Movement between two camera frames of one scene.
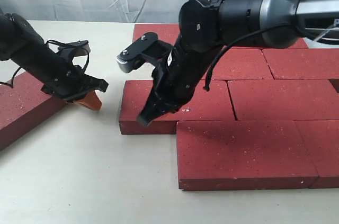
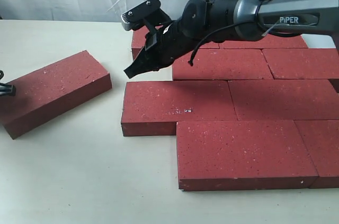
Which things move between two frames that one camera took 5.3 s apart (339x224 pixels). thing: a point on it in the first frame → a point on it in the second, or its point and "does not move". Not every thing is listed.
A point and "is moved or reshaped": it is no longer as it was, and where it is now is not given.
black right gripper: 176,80 → 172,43
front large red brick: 231,155 does not move
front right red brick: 321,138 does not move
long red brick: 23,105 is moved or reshaped
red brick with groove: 239,63 does not move
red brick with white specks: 213,104 does not move
